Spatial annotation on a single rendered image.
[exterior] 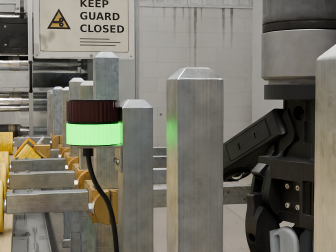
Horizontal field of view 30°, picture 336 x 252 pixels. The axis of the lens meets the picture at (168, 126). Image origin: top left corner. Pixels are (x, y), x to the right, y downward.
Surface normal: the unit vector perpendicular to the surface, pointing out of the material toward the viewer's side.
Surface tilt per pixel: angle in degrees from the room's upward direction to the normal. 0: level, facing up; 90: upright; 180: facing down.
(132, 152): 90
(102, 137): 90
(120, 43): 90
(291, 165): 90
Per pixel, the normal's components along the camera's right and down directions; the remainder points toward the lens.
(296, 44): -0.47, 0.04
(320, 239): -0.97, 0.01
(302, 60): -0.18, 0.05
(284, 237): -0.83, 0.08
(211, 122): 0.23, 0.05
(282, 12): -0.70, 0.04
